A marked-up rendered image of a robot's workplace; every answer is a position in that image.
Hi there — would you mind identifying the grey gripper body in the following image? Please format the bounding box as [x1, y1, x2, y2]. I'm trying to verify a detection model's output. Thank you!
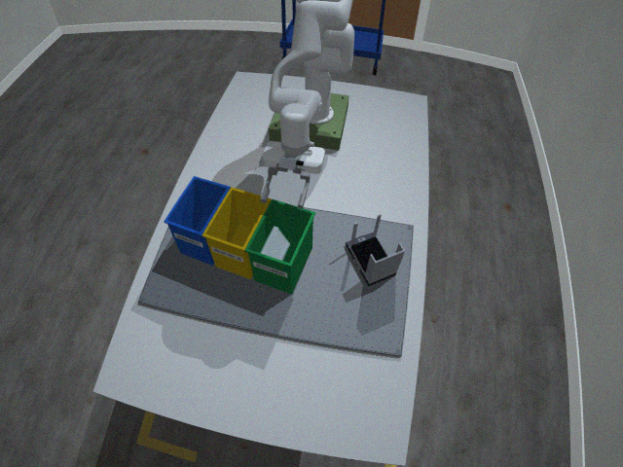
[263, 141, 325, 174]

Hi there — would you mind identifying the green open-top bin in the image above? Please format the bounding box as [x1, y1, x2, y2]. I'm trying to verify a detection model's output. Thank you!
[244, 199, 315, 294]

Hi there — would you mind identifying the yellow recycle bin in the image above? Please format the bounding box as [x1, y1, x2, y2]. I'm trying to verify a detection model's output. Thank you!
[202, 187, 272, 279]

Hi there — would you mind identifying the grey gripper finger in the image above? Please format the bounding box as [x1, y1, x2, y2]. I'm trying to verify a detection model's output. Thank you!
[260, 163, 288, 204]
[293, 166, 311, 209]

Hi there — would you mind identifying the blue bin with label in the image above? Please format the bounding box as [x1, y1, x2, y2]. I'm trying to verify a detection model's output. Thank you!
[164, 176, 231, 266]

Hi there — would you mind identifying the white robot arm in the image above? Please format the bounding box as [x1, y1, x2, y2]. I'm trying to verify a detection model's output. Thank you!
[269, 0, 354, 169]

